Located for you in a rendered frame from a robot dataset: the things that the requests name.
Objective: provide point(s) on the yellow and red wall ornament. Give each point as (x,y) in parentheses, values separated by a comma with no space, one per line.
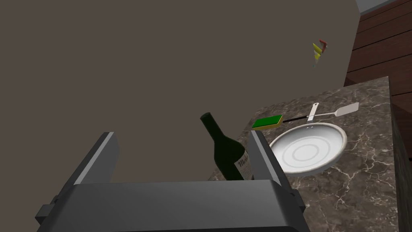
(318,51)

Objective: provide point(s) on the white frying pan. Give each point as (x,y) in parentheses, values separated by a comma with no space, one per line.
(309,148)

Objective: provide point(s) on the dark green wine bottle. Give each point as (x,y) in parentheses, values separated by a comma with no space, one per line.
(227,151)

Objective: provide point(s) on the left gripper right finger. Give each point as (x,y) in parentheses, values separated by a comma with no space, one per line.
(262,159)

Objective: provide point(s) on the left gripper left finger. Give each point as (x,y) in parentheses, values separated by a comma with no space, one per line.
(96,161)

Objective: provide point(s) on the green and yellow sponge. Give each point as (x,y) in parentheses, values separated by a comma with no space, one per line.
(267,122)

